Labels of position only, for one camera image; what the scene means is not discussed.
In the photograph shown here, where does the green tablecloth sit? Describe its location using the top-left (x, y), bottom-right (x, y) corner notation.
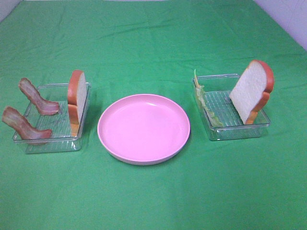
top-left (0, 0), bottom-right (307, 230)

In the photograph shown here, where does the green lettuce leaf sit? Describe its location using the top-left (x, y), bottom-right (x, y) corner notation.
top-left (196, 85), bottom-right (223, 127)

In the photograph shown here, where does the bread slice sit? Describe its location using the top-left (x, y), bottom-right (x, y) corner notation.
top-left (229, 60), bottom-right (274, 125)
top-left (67, 70), bottom-right (87, 136)

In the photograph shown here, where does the clear plastic container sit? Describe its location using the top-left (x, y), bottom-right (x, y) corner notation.
top-left (12, 82), bottom-right (91, 154)
top-left (192, 73), bottom-right (270, 141)

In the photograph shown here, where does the pink round plate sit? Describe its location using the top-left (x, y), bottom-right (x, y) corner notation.
top-left (97, 94), bottom-right (190, 165)

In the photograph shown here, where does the left clear plastic container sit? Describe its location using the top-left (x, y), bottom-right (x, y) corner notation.
top-left (12, 82), bottom-right (91, 154)

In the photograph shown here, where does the bacon strip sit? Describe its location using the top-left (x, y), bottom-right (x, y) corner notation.
top-left (18, 78), bottom-right (59, 115)
top-left (2, 106), bottom-right (52, 139)

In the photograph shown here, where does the yellow cheese slice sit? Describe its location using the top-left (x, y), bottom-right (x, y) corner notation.
top-left (194, 69), bottom-right (200, 88)

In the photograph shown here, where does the right clear plastic container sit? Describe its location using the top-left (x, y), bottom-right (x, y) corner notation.
top-left (192, 73), bottom-right (270, 141)

